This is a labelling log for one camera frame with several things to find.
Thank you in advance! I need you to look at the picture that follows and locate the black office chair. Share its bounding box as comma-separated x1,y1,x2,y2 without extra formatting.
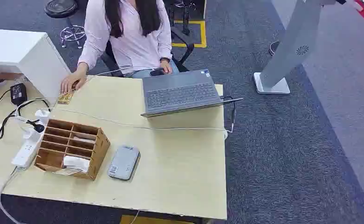
101,26,195,78

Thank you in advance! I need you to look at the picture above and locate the black round stool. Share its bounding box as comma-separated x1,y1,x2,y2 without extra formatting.
44,0,87,49

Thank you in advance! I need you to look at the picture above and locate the thin white cable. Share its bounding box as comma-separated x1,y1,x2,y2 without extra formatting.
87,66,153,82

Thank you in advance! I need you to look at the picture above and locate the grey laptop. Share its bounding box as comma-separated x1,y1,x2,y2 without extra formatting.
140,69,244,119

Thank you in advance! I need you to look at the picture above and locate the black post stand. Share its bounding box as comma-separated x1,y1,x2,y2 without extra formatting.
165,0,207,36

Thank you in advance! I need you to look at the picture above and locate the person's left hand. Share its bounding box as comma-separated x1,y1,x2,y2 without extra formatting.
159,61,173,75

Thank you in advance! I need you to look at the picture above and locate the wooden card box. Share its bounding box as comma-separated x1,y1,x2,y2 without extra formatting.
34,119,111,182

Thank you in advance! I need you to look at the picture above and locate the grey floor stand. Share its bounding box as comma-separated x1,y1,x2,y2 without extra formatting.
253,0,347,95

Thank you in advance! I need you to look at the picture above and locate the person's right hand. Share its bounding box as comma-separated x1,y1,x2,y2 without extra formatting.
60,70,88,96

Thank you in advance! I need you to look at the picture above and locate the long white cable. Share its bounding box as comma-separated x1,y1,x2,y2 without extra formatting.
39,106,233,140

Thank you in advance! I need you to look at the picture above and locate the white cabinet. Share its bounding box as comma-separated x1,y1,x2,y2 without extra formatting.
0,28,72,105

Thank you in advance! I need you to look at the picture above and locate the white power strip cord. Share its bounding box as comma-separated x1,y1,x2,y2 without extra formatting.
0,167,28,224

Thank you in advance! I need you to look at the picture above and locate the white power strip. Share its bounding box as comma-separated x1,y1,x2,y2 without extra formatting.
11,128,44,169

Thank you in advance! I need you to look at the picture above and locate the white plug adapter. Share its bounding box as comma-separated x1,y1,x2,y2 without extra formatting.
34,109,51,125

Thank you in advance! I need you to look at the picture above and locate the black laptop cable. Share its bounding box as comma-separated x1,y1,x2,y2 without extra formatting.
220,96,237,134

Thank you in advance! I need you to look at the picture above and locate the grey flat device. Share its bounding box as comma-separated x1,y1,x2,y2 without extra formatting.
107,145,141,182

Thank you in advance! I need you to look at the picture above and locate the pale card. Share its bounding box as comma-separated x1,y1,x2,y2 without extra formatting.
72,136,96,144

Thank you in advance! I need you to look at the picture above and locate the black plug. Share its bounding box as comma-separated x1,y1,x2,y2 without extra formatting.
27,119,46,134

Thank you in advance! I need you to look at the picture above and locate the yellow patterned card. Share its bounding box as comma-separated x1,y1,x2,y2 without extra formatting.
57,89,75,105

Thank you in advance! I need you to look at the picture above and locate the white card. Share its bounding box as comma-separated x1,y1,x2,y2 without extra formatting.
62,155,91,174

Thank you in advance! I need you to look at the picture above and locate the thick black cable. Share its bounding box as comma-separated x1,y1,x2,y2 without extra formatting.
0,98,51,140

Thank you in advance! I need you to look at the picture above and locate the person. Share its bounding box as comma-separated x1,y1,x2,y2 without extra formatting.
77,0,181,79

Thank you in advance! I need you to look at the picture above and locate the yellow floor tape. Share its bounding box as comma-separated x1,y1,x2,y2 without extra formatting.
171,20,207,49

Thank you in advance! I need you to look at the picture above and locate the yellow board under desk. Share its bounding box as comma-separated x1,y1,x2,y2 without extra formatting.
119,215,195,224

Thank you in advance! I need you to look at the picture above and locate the black power brick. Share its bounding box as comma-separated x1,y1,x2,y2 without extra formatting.
10,83,28,107

